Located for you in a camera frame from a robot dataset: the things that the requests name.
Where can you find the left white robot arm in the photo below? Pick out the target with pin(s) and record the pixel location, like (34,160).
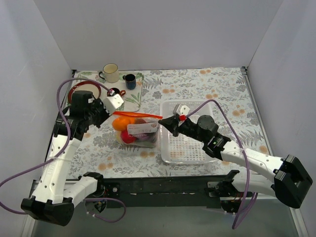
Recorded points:
(50,202)

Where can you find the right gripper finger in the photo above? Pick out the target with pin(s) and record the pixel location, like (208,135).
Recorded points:
(168,122)
(175,131)

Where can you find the cream enamel mug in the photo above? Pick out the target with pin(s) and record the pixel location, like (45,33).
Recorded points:
(110,73)

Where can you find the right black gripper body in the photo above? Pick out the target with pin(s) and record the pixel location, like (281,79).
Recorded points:
(175,126)

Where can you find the orange patterned cup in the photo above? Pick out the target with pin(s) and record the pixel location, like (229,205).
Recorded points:
(113,91)

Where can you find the floral table mat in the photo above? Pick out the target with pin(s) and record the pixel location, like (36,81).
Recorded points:
(100,152)

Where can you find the white plastic basket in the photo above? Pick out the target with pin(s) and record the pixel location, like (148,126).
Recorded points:
(181,150)

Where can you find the red rimmed plate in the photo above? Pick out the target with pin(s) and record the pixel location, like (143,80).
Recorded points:
(85,86)

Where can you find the dark blue cup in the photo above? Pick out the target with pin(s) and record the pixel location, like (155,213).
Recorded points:
(130,81)

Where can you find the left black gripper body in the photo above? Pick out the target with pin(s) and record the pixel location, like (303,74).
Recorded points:
(100,113)

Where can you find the fake red apple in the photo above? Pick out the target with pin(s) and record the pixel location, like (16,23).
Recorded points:
(127,138)

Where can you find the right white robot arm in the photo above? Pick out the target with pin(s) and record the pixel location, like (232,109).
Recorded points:
(283,178)

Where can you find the fake whole orange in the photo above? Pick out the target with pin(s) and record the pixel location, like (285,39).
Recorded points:
(121,123)

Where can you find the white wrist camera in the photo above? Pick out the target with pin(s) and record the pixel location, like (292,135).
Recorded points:
(113,102)
(181,109)

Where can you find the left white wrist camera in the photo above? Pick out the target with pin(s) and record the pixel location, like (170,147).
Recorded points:
(113,102)

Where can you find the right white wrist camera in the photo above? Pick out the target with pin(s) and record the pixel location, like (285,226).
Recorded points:
(181,109)

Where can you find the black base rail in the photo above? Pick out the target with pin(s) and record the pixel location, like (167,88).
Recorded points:
(166,191)

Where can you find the fake purple eggplant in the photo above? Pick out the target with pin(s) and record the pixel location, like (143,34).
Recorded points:
(140,121)

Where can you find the clear zip top bag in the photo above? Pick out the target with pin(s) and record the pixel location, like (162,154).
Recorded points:
(138,130)

